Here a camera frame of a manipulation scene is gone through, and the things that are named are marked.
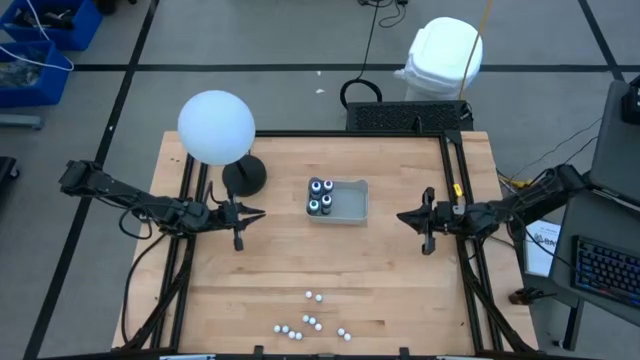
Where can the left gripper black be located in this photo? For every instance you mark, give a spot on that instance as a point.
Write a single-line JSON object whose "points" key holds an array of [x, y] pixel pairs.
{"points": [[220, 219]]}

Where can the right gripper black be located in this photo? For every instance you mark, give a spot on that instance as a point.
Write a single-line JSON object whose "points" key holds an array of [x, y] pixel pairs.
{"points": [[447, 217]]}

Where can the large bottle green tip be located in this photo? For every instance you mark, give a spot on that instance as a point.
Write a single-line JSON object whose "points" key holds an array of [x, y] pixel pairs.
{"points": [[313, 205]]}

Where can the large bottle blue tip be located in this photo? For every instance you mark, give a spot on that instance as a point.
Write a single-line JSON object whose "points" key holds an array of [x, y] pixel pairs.
{"points": [[316, 188]]}

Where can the large bottle black tip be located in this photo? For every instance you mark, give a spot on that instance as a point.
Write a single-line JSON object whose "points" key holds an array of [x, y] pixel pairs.
{"points": [[326, 201]]}

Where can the large bottle maroon tip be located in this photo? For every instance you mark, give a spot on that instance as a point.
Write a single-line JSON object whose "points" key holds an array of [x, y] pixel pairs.
{"points": [[328, 186]]}

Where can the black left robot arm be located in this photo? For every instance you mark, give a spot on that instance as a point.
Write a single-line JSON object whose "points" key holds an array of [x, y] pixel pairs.
{"points": [[130, 197]]}

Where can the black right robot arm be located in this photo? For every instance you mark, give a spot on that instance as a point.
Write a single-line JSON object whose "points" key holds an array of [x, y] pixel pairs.
{"points": [[525, 205]]}

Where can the yellow tag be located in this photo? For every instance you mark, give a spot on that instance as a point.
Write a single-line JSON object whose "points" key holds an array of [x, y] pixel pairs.
{"points": [[457, 190]]}

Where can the grey plastic bin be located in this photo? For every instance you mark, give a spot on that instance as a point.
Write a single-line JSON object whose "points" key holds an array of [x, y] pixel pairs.
{"points": [[350, 205]]}

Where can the white globe lamp black base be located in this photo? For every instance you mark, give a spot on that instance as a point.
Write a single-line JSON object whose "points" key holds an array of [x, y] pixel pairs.
{"points": [[215, 127]]}

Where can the black perforated computer case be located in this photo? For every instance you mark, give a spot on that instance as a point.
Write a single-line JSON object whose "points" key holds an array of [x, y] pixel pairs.
{"points": [[407, 116]]}

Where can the yellow connector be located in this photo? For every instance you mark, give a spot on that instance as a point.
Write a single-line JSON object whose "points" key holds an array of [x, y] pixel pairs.
{"points": [[522, 183]]}

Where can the white paper sheet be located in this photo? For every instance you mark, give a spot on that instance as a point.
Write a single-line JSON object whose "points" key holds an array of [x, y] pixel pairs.
{"points": [[542, 250]]}

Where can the brown black floor object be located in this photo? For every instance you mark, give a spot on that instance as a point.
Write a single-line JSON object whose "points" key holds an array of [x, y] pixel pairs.
{"points": [[522, 296]]}

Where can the black clamp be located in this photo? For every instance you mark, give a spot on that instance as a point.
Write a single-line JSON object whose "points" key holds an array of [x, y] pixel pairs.
{"points": [[258, 350], [404, 351]]}

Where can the white bucket with bag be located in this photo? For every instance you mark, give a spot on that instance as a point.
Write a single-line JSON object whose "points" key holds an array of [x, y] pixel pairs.
{"points": [[442, 55]]}

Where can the dark grey desk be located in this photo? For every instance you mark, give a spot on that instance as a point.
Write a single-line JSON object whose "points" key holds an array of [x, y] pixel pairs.
{"points": [[590, 220]]}

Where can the black backlit keyboard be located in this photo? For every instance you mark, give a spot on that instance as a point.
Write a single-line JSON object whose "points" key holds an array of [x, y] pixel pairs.
{"points": [[605, 270]]}

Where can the grey side table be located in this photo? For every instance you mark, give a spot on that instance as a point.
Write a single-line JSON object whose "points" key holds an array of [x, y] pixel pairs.
{"points": [[617, 145]]}

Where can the blue storage bin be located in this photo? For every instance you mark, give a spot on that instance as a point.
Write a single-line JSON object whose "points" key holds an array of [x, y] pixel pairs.
{"points": [[55, 85], [85, 25]]}

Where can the black device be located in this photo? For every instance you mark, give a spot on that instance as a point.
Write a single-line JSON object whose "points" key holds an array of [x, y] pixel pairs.
{"points": [[632, 102]]}

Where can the grey metal bar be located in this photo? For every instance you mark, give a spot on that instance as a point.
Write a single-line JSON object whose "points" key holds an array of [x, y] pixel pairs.
{"points": [[20, 121]]}

